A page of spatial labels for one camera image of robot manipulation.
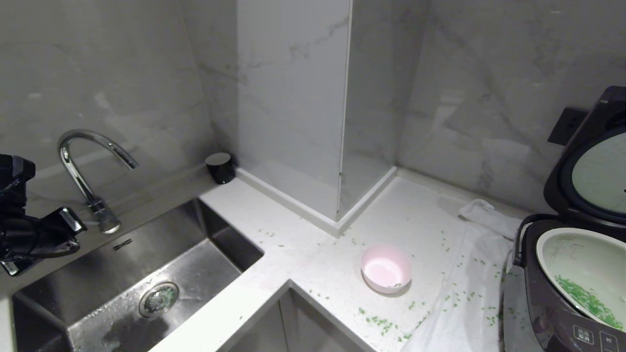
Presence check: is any pink plastic bowl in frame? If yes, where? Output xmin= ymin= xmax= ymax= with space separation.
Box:
xmin=361 ymin=244 xmax=413 ymax=294

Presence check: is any black rice cooker lid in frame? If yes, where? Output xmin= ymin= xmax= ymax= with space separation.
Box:
xmin=543 ymin=86 xmax=626 ymax=230

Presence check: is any black rice cooker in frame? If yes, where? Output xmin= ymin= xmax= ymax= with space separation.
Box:
xmin=501 ymin=215 xmax=626 ymax=352

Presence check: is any pale rice cooker inner pot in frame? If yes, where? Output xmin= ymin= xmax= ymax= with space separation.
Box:
xmin=536 ymin=227 xmax=626 ymax=333

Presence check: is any small black cylindrical cup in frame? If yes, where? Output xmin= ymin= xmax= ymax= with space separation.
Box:
xmin=205 ymin=153 xmax=236 ymax=185

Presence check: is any stainless steel sink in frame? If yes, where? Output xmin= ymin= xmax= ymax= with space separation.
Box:
xmin=11 ymin=198 xmax=265 ymax=352

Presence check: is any grey cabinet door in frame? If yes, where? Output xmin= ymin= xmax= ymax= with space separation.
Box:
xmin=281 ymin=288 xmax=375 ymax=352
xmin=227 ymin=298 xmax=290 ymax=352

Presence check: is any spilled green grains pile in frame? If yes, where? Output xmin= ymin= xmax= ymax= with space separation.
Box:
xmin=358 ymin=307 xmax=412 ymax=343

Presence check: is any white cloth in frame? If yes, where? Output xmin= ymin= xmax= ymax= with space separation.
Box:
xmin=401 ymin=199 xmax=524 ymax=352

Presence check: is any round sink drain strainer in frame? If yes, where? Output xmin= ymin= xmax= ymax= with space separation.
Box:
xmin=138 ymin=282 xmax=179 ymax=318

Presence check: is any chrome curved faucet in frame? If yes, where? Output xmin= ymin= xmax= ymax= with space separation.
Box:
xmin=57 ymin=129 xmax=139 ymax=234

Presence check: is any black rice cooker handle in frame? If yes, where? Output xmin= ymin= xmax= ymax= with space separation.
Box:
xmin=513 ymin=214 xmax=558 ymax=267

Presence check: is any black wall socket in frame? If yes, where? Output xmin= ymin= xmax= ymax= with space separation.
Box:
xmin=548 ymin=108 xmax=588 ymax=146

